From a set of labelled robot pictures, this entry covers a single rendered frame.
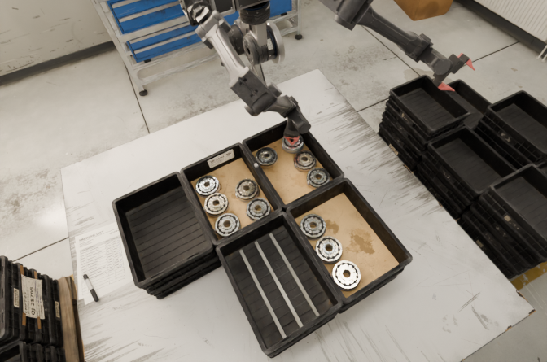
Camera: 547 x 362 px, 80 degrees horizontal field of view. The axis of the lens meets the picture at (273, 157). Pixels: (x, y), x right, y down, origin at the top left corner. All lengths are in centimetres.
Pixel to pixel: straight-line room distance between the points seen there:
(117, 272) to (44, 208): 145
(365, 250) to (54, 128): 287
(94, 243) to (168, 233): 41
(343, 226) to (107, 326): 102
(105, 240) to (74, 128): 180
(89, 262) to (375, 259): 122
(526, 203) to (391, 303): 101
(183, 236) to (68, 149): 197
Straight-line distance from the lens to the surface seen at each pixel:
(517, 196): 217
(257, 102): 95
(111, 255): 169
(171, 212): 151
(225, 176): 153
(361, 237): 139
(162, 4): 298
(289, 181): 148
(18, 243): 295
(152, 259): 145
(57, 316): 234
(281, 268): 133
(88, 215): 184
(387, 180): 169
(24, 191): 319
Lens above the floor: 210
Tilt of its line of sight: 55 degrees down
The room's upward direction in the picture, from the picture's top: 6 degrees counter-clockwise
